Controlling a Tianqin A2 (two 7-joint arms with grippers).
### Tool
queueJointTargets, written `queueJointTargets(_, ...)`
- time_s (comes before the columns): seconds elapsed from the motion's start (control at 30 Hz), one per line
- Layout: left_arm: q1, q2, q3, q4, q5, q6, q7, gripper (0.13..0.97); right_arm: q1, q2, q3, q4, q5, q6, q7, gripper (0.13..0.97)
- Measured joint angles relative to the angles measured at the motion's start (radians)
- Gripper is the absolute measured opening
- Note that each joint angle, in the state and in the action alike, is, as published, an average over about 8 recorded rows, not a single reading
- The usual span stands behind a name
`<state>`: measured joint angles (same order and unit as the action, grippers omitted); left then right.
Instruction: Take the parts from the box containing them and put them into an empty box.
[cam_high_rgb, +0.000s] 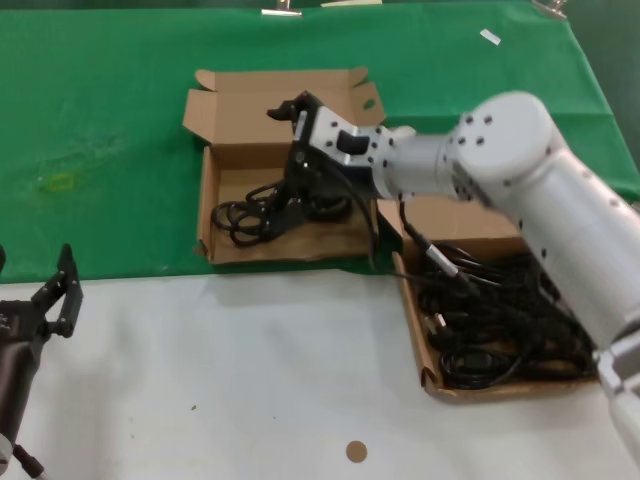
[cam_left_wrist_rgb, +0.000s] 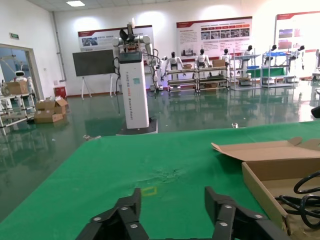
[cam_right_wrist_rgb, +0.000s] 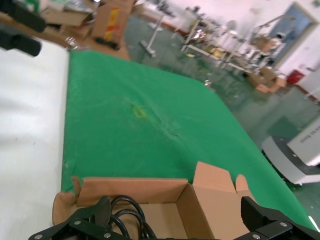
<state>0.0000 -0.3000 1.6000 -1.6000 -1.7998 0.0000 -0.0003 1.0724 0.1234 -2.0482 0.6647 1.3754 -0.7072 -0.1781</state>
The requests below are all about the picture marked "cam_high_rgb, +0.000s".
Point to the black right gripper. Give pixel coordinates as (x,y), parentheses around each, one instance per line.
(315,180)

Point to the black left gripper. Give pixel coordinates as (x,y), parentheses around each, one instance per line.
(20,322)

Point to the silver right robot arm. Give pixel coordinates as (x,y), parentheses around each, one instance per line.
(550,200)

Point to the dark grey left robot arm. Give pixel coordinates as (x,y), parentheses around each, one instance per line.
(12,385)

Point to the cardboard box with torn edge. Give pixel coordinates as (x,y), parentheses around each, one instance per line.
(240,107)

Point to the open brown cardboard box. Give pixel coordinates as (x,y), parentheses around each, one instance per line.
(420,325)

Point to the silver metal binder clip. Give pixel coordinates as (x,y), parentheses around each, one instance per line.
(550,7)
(281,11)

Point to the white paper sheet edge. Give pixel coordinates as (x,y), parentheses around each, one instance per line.
(350,3)

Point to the green table cloth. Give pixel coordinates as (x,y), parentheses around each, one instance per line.
(100,100)

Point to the small white tape strip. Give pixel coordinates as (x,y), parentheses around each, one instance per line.
(490,37)

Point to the round brown cardboard disc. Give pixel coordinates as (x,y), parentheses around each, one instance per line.
(356,451)

